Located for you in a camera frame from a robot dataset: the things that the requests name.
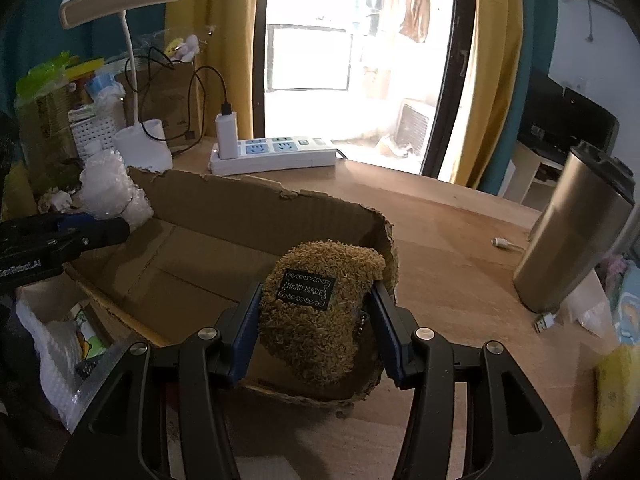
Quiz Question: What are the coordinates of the black monitor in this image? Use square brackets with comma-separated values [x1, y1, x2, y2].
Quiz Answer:
[518, 68, 620, 165]

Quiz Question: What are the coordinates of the cartoon tissue pack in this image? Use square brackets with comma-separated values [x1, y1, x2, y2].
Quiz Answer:
[70, 301, 111, 360]

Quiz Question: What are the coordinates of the crumpled clear plastic bag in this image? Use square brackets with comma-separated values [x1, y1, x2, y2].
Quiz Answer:
[559, 270, 615, 339]

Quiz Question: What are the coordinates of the yellow tissue pack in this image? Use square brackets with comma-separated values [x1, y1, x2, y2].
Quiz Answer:
[594, 344, 639, 456]

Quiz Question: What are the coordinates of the black charger cable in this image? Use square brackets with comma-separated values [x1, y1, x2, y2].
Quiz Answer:
[124, 45, 234, 155]

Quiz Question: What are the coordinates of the yellow left curtain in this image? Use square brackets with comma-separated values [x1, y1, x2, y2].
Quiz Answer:
[165, 0, 257, 139]

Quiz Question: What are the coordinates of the brown plush heart keychain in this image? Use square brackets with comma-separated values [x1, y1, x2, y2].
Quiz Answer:
[258, 240, 385, 387]

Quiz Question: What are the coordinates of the steel travel tumbler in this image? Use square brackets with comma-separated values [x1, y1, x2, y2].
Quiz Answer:
[513, 141, 634, 314]

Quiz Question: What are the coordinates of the white waffle cloth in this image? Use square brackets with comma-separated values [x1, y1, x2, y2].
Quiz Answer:
[78, 150, 154, 232]

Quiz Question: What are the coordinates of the white tv stand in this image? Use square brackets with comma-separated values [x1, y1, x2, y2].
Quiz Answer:
[498, 141, 564, 211]

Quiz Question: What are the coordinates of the yellow curtain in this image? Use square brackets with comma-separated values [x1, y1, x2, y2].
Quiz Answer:
[165, 0, 257, 139]
[454, 0, 524, 188]

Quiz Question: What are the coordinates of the yellow right curtain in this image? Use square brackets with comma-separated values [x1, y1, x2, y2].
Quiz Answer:
[454, 0, 524, 188]

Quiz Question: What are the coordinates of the white perforated organizer basket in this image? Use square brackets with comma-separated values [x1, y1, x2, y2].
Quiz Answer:
[68, 103, 127, 160]

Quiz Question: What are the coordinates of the green snack bag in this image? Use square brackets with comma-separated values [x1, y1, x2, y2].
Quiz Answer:
[14, 51, 80, 196]

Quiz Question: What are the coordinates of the white power strip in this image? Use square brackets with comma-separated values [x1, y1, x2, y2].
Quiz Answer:
[208, 136, 337, 177]

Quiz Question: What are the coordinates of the teal curtain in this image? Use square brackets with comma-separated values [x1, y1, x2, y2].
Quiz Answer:
[478, 0, 559, 195]
[0, 0, 174, 122]

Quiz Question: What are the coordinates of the cardboard box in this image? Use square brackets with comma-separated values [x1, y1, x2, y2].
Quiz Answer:
[62, 164, 400, 418]

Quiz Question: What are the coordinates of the white desk lamp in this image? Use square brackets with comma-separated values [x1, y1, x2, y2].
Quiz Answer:
[58, 0, 179, 172]

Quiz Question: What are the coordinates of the teal right curtain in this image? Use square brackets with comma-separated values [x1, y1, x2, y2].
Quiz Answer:
[478, 0, 559, 195]

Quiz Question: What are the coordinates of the teal left curtain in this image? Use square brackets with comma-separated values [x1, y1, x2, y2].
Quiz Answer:
[0, 0, 174, 122]

